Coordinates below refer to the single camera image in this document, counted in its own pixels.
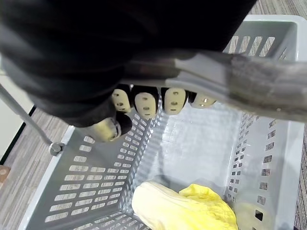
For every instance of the white panel with black edge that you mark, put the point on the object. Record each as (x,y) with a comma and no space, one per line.
(9,129)

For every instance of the right robot hand black cloth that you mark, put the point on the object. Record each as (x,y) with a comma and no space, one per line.
(84,48)

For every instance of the yellow white napa cabbage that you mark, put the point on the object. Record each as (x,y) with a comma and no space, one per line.
(172,208)

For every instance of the grey plastic shopping basket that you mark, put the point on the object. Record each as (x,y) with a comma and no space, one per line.
(192,146)

